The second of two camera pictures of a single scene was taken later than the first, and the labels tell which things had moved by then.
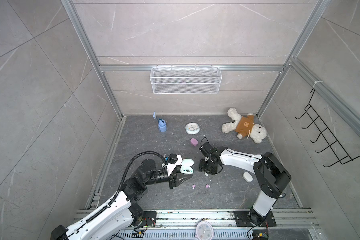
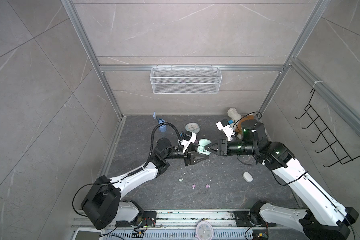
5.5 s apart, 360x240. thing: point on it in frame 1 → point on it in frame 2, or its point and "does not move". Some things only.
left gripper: (175, 180) → (189, 156)
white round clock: (204, 231) does not move
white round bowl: (192, 128) does not move
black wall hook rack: (341, 153) does not move
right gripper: (201, 167) → (222, 147)
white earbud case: (247, 177) does not move
